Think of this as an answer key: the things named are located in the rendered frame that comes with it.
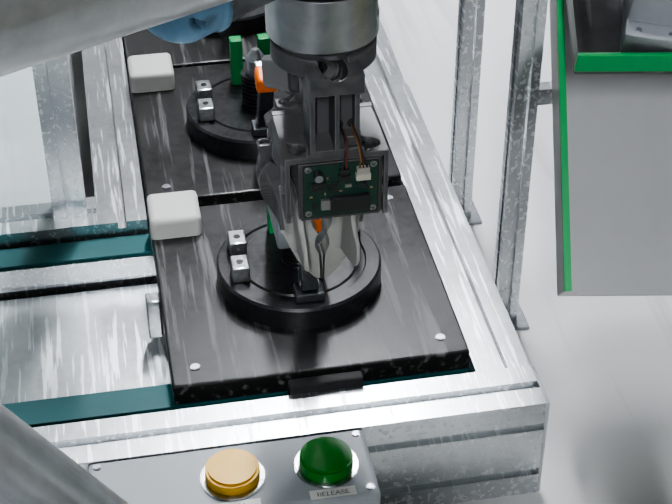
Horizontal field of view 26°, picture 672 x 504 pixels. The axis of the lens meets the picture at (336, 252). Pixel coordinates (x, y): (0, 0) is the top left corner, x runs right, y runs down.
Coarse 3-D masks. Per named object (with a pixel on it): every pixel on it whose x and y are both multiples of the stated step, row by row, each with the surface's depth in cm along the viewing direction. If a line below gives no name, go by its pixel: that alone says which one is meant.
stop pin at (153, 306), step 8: (152, 296) 123; (152, 304) 123; (160, 304) 123; (152, 312) 123; (160, 312) 124; (152, 320) 124; (160, 320) 124; (152, 328) 124; (160, 328) 125; (152, 336) 125; (160, 336) 125
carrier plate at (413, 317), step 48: (192, 240) 129; (384, 240) 129; (192, 288) 124; (384, 288) 124; (432, 288) 124; (192, 336) 119; (240, 336) 119; (288, 336) 119; (336, 336) 119; (384, 336) 119; (432, 336) 119; (192, 384) 114; (240, 384) 115
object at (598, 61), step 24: (576, 0) 110; (600, 0) 112; (576, 24) 109; (600, 24) 111; (576, 48) 108; (600, 48) 110; (576, 72) 109; (600, 72) 109; (624, 72) 109; (648, 72) 109
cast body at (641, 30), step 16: (624, 0) 112; (640, 0) 105; (656, 0) 105; (624, 16) 109; (640, 16) 107; (656, 16) 106; (624, 32) 107; (640, 32) 107; (656, 32) 107; (624, 48) 108; (640, 48) 108; (656, 48) 108
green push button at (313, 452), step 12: (312, 444) 108; (324, 444) 108; (336, 444) 108; (300, 456) 108; (312, 456) 107; (324, 456) 107; (336, 456) 107; (348, 456) 107; (300, 468) 108; (312, 468) 106; (324, 468) 106; (336, 468) 106; (348, 468) 107; (324, 480) 107; (336, 480) 107
